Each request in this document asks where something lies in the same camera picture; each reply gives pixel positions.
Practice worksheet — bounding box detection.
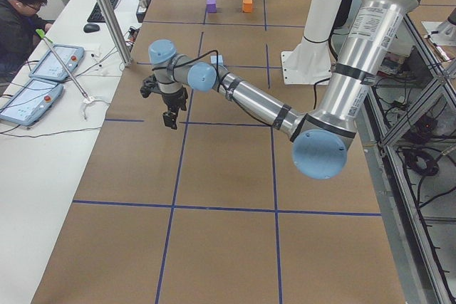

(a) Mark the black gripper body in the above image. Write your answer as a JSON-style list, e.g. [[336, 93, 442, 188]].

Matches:
[[162, 86, 188, 113]]

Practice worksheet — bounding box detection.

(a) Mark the light blue foam block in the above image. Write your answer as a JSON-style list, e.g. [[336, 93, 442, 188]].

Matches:
[[210, 54, 224, 68]]

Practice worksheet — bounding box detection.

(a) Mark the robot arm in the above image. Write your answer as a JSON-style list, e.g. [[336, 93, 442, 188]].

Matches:
[[148, 0, 421, 179]]

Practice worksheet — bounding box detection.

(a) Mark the purple foam block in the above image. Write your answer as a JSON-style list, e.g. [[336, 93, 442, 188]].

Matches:
[[206, 0, 217, 14]]

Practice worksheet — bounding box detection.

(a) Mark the orange foam block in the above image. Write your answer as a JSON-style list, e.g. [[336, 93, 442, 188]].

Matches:
[[242, 0, 254, 13]]

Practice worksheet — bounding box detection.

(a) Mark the black computer mouse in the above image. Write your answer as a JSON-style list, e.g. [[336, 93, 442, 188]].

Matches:
[[83, 23, 100, 33]]

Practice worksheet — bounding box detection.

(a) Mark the black keyboard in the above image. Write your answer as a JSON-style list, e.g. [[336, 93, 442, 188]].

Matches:
[[86, 0, 123, 23]]

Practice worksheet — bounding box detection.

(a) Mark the lower teach pendant tablet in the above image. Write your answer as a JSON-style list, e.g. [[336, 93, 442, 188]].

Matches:
[[1, 78, 63, 127]]

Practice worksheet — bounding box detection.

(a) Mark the seated person in black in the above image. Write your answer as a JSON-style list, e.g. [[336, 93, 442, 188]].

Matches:
[[1, 0, 52, 82]]

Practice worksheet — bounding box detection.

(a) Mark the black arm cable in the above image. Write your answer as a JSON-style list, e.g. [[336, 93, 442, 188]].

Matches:
[[151, 49, 220, 72]]

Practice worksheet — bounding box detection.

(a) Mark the aluminium frame post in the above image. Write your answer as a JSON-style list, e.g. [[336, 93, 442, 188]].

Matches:
[[96, 0, 132, 67]]

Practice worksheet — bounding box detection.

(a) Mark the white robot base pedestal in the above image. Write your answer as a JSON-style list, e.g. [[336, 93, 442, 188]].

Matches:
[[281, 0, 341, 85]]

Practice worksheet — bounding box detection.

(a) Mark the grabber stick with green handle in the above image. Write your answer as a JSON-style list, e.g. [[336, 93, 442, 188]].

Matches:
[[36, 29, 110, 120]]

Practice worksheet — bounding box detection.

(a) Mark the aluminium frame rack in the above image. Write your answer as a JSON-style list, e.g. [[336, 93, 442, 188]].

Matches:
[[358, 6, 455, 303]]

